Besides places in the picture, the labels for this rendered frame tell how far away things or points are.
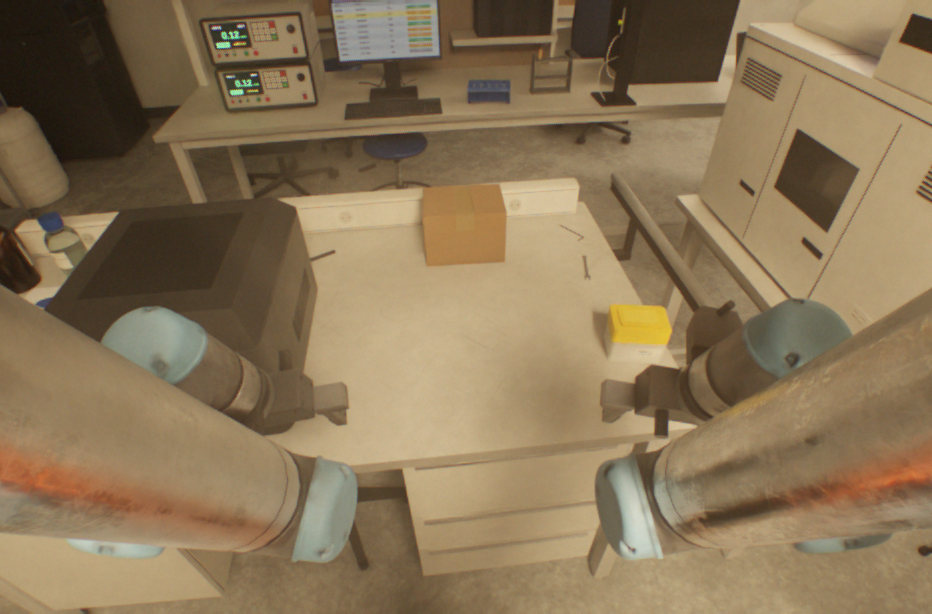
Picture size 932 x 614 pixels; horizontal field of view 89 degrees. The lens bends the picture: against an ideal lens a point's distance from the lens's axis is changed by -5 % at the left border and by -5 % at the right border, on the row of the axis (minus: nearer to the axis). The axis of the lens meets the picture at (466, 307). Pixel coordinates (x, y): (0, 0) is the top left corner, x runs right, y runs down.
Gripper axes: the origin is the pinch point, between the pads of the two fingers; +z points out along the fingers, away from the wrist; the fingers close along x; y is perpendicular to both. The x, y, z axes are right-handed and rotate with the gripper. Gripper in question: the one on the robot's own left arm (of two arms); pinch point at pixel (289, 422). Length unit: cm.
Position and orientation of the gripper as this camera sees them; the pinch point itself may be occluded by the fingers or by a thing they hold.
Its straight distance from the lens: 73.3
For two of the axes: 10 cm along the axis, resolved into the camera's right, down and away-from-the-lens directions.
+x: -9.8, 2.0, -0.1
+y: -1.8, -8.9, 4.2
